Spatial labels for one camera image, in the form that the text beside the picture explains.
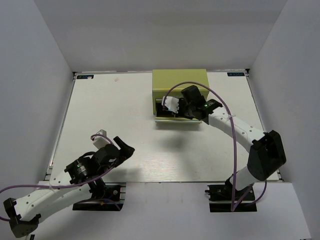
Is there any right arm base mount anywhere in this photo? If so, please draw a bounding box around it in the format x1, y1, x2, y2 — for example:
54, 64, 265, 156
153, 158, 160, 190
203, 183, 258, 213

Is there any blue table label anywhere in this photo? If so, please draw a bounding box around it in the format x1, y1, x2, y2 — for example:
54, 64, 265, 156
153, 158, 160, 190
76, 74, 94, 80
227, 72, 245, 77

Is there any left blue table label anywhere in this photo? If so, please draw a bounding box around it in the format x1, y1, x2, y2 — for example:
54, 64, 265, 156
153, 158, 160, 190
76, 74, 94, 80

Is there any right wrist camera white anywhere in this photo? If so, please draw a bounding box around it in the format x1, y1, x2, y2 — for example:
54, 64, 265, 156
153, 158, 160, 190
161, 96, 180, 114

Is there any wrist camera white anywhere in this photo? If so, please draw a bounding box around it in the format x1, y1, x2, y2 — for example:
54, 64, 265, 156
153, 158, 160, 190
161, 96, 180, 114
90, 129, 110, 150

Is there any right blue table label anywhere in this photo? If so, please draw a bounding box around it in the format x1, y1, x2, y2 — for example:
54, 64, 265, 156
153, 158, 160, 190
227, 72, 245, 77

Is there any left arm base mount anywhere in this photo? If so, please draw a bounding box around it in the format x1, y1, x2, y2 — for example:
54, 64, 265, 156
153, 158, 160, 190
72, 183, 126, 212

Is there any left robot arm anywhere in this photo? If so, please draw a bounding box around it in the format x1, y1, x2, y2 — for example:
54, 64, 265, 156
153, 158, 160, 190
3, 134, 135, 238

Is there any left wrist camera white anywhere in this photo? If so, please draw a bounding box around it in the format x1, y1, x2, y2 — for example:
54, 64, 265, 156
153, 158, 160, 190
90, 129, 110, 150

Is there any green metal tool chest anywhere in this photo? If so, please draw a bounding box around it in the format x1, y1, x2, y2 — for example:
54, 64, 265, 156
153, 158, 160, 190
152, 69, 209, 124

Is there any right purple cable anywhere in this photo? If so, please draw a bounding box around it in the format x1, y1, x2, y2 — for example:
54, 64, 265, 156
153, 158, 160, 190
162, 81, 268, 213

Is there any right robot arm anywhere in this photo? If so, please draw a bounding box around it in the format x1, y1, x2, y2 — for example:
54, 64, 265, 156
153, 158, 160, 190
162, 85, 287, 200

